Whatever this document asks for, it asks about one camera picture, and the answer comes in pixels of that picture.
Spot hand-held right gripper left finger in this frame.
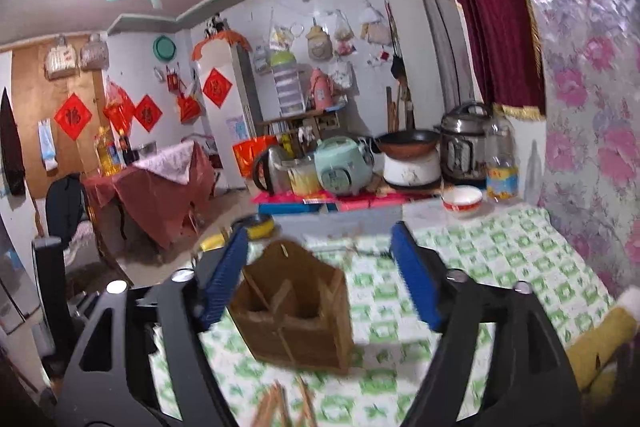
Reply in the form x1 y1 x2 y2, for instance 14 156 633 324
55 224 251 427

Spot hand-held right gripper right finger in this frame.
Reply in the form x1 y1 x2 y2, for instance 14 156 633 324
389 221 583 427

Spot wooden chopstick holder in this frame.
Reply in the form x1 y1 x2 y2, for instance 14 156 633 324
229 241 355 375

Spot wooden chopstick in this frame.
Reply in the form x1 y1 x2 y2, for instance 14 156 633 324
272 384 293 427
250 382 282 427
295 374 320 427

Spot black hanging utensils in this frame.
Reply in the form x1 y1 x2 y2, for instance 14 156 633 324
390 2 408 80

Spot yellow electric frying pan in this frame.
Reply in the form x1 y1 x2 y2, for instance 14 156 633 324
200 214 276 253

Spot red and white bowl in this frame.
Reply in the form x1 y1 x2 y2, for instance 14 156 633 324
442 186 483 219

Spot green white checkered tablecloth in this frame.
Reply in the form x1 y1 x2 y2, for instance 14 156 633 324
145 202 621 427

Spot pink and blue low table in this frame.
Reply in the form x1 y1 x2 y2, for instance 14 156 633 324
252 189 406 217

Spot table with red cloth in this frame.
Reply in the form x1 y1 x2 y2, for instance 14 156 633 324
82 139 216 253

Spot white induction cooker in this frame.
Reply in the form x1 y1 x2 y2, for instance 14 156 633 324
382 149 443 188

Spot steel electric kettle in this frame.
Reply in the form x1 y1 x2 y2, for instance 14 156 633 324
252 145 293 195

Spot orange red gift bag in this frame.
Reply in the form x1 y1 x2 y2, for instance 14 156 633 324
232 136 278 180

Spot pale pink patterned cloth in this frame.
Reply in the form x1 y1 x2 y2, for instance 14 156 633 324
132 141 196 185

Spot mint green rice cooker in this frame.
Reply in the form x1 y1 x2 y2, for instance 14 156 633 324
314 137 375 196

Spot dark wok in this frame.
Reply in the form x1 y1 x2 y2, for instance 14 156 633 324
375 129 441 159

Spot clear plastic oil bottle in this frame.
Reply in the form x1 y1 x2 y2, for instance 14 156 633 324
485 114 519 202

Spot black pressure cooker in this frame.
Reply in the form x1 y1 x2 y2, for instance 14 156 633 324
434 102 493 188

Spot white fridge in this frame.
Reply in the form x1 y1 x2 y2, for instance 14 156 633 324
195 42 263 192

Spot dark sauce bottle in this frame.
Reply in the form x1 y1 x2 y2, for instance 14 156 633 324
117 129 141 165

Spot leaning wooden sticks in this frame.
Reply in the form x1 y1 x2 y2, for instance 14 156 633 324
385 84 416 132

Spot yellow cooking oil jug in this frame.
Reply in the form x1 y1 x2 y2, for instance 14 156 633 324
96 127 123 178

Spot red hanging bag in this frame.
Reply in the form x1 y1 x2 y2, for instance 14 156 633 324
176 93 206 124

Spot black chair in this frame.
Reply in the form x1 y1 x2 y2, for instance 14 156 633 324
45 174 96 268

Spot wooden shelf table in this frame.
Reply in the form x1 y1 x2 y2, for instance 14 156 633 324
262 107 346 142

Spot red diamond paper on fridge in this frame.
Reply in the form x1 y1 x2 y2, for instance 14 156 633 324
201 68 233 109

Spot clear plastic drawer tower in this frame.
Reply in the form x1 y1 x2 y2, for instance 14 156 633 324
272 66 307 116

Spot red lantern decoration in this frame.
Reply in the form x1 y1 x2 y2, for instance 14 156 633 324
103 77 136 135

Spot white and blue towel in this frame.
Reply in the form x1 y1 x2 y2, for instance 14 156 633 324
39 118 60 172

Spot large red diamond paper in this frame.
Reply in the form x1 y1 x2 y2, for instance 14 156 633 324
53 93 94 141

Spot green round basin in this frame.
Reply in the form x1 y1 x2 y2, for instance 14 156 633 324
154 36 179 62

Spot orange cloth cover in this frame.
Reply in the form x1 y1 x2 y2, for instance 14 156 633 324
192 32 251 62

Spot hanging plastic bag yellow contents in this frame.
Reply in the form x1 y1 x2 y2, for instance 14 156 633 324
269 24 293 52

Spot grey door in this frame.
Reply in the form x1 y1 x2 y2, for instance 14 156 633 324
407 0 481 128

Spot black hanging cloth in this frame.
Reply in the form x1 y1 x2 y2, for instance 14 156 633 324
0 87 26 196

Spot panda plush toy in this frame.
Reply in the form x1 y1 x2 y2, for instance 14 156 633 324
205 16 230 38

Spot hanging clear plastic bag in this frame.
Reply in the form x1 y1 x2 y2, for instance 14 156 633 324
334 10 355 56

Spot beige green hanging bag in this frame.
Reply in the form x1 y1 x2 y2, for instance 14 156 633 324
306 24 332 60

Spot hanging white bag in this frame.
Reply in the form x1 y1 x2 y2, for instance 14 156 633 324
357 2 393 45

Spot dark red curtain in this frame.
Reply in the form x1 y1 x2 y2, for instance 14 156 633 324
431 0 547 122

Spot grey woven handbag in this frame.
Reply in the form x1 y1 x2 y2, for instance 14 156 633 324
80 33 108 72

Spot beige woven handbag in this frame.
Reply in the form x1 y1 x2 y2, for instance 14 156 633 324
46 36 80 80

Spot brown wooden door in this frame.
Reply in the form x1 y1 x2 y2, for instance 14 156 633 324
10 38 108 200

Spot red diamond wall paper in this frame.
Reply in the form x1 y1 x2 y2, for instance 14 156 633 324
132 94 162 132

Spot floral foil wall sheet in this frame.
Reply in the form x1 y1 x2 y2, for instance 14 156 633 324
492 0 640 308

